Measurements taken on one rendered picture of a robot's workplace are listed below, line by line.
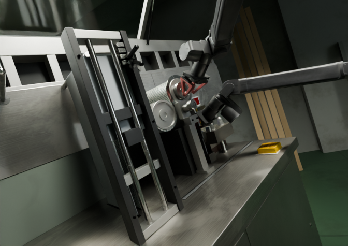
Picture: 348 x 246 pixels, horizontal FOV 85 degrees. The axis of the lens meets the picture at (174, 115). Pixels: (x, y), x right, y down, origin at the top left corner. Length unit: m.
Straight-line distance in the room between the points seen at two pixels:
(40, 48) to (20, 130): 0.35
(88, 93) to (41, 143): 0.47
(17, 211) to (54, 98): 0.43
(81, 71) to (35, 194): 0.56
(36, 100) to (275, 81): 0.91
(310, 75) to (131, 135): 0.60
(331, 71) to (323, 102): 2.32
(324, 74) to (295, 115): 2.45
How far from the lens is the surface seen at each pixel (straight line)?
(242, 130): 3.21
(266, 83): 0.76
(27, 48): 1.01
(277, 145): 0.86
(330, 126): 3.18
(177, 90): 0.79
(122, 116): 0.52
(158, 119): 0.73
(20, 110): 0.92
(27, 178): 0.91
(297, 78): 0.77
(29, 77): 1.04
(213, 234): 0.49
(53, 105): 0.94
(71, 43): 0.52
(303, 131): 3.28
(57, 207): 0.93
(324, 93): 3.10
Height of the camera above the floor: 1.19
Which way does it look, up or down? 2 degrees down
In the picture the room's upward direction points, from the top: 18 degrees counter-clockwise
